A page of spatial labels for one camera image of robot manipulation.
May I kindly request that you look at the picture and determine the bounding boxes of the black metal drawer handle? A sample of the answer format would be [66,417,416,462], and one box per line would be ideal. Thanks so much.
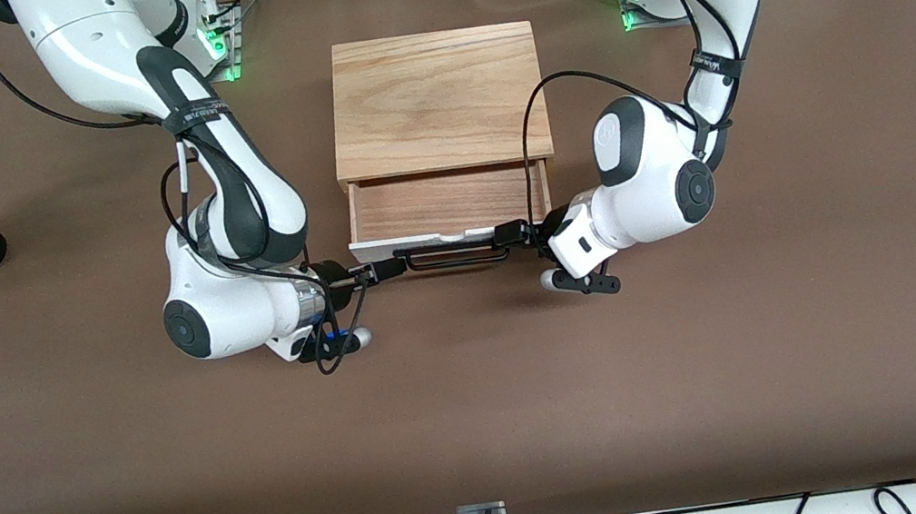
[392,232,517,280]

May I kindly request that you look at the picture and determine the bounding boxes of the wooden drawer with white front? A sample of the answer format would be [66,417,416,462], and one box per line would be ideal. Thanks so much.
[339,153,559,269]

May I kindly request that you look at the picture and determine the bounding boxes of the light wooden drawer cabinet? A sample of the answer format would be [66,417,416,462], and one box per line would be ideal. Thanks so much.
[316,14,561,213]

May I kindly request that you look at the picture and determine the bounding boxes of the brown table cover cloth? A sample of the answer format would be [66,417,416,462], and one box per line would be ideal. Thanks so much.
[0,0,916,514]

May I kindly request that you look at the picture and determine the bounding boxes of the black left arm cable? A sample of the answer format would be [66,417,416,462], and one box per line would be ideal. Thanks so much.
[498,0,764,192]

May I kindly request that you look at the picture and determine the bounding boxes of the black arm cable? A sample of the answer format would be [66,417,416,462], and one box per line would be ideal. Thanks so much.
[498,0,764,192]
[0,0,382,425]

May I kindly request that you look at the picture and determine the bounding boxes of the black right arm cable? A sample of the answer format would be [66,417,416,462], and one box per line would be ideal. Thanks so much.
[0,0,382,425]

